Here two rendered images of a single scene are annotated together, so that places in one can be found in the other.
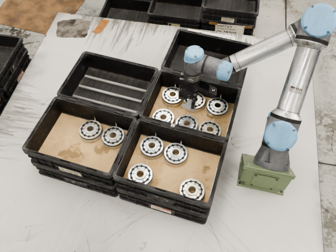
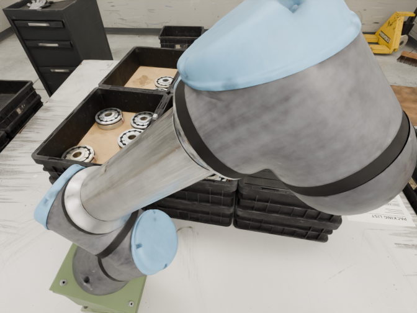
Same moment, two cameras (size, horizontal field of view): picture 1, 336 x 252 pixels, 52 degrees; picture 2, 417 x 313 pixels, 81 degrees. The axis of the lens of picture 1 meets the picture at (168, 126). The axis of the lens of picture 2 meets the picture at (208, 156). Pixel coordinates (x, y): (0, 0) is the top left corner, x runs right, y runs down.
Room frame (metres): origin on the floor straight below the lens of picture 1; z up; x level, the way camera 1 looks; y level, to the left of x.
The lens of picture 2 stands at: (0.90, -0.71, 1.44)
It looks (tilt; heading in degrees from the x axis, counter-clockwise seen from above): 46 degrees down; 82
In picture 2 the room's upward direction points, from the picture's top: straight up
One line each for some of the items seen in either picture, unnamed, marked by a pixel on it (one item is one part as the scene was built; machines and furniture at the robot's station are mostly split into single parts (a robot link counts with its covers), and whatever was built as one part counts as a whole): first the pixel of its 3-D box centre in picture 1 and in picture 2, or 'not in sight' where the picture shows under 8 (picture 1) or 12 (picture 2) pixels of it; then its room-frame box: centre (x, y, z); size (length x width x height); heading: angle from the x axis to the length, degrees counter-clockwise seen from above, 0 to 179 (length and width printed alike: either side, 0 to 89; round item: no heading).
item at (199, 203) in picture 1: (171, 159); (109, 123); (0.66, -0.01, 0.92); 0.40 x 0.30 x 0.02; 72
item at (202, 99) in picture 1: (194, 100); not in sight; (1.01, -0.13, 0.86); 0.10 x 0.10 x 0.01
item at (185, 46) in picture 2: not in sight; (183, 54); (0.99, 1.74, 0.37); 0.40 x 0.30 x 0.45; 169
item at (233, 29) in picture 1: (229, 32); not in sight; (2.00, -0.45, 0.41); 0.31 x 0.02 x 0.16; 79
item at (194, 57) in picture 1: (194, 61); not in sight; (0.98, -0.11, 1.15); 0.09 x 0.08 x 0.11; 66
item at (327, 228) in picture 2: not in sight; (281, 177); (1.23, -0.20, 0.76); 0.40 x 0.30 x 0.12; 72
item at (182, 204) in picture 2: not in sight; (198, 166); (0.95, -0.11, 0.76); 0.40 x 0.30 x 0.12; 72
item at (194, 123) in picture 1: (186, 124); not in sight; (0.88, -0.08, 0.86); 0.10 x 0.10 x 0.01
